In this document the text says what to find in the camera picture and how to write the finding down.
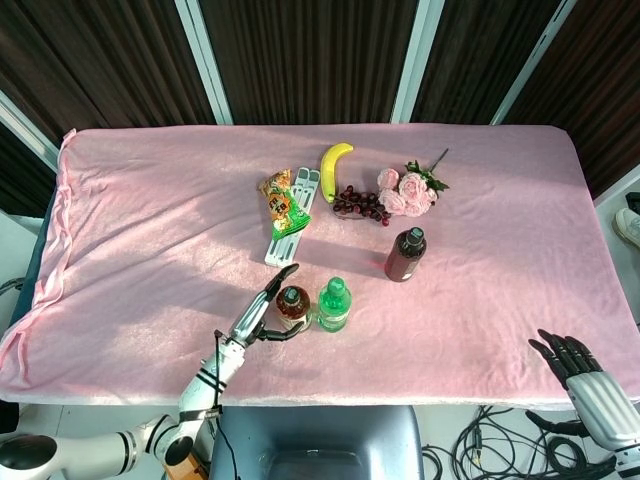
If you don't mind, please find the orange box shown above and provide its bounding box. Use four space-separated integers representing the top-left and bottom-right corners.
163 459 211 480

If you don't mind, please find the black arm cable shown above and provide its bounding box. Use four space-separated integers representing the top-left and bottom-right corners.
212 328 237 480

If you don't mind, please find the dark brown curtain panel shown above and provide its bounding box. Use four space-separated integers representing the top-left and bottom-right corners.
504 0 640 197
413 0 562 125
199 0 420 126
0 0 217 132

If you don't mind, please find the white shoe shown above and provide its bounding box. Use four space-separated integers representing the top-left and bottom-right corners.
613 207 640 246

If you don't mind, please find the purple grape bunch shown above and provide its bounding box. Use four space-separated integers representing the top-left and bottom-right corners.
332 184 394 228

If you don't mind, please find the white folding stand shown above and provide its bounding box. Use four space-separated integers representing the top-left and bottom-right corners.
263 167 321 269

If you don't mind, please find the amber tea bottle black cap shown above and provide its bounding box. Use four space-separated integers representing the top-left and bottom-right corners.
275 285 312 334

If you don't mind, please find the green soda bottle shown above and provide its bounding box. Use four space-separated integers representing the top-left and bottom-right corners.
317 277 353 333

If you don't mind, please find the dark red drink bottle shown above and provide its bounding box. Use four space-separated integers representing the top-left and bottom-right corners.
384 226 429 283

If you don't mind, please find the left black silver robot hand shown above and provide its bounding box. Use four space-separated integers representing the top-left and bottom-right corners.
227 263 305 351

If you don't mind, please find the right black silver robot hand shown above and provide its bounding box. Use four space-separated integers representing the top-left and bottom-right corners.
524 328 637 452

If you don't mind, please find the pink plush tablecloth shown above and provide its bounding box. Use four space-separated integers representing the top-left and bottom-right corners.
0 123 640 409

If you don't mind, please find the green orange snack bag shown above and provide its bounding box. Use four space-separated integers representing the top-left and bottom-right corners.
257 169 313 239

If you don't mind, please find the white frame post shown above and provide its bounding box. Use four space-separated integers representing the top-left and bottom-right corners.
490 0 581 127
174 0 234 126
390 0 446 125

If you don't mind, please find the yellow banana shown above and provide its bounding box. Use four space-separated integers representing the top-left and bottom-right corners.
320 142 355 204

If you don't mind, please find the pink rose bouquet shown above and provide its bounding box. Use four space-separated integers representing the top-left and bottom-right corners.
377 148 450 219

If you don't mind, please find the black floor cable tangle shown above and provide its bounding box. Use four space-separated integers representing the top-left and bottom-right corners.
422 404 619 480

